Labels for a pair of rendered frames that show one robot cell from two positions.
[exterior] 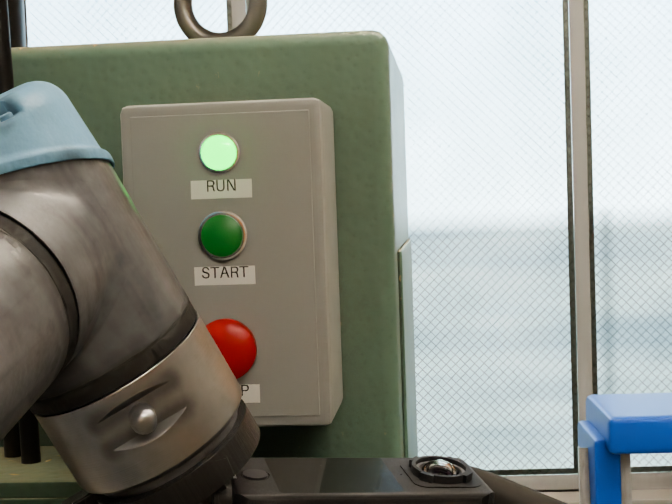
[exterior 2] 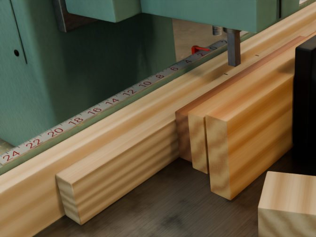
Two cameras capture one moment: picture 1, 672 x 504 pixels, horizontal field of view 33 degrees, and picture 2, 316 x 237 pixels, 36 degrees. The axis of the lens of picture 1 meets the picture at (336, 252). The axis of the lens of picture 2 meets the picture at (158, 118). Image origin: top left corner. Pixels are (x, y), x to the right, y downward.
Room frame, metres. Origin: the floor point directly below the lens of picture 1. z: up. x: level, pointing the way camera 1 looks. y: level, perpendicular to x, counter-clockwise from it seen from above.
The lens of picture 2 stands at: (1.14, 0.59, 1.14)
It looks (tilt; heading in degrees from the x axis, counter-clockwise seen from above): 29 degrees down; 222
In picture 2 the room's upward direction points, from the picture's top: 7 degrees counter-clockwise
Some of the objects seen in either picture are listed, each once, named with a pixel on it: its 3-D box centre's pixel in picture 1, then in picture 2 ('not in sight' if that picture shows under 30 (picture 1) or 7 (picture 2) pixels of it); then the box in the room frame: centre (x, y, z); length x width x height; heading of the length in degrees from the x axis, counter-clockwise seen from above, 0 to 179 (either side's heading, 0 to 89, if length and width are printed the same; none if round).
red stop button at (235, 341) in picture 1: (225, 349); not in sight; (0.55, 0.05, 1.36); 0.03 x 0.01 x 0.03; 84
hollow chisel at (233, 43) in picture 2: not in sight; (233, 40); (0.76, 0.36, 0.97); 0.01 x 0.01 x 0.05; 84
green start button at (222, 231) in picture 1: (221, 235); not in sight; (0.55, 0.05, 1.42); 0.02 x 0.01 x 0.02; 84
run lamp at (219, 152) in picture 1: (218, 152); not in sight; (0.55, 0.05, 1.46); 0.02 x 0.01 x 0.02; 84
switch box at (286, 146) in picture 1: (236, 262); not in sight; (0.59, 0.05, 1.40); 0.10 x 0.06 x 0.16; 84
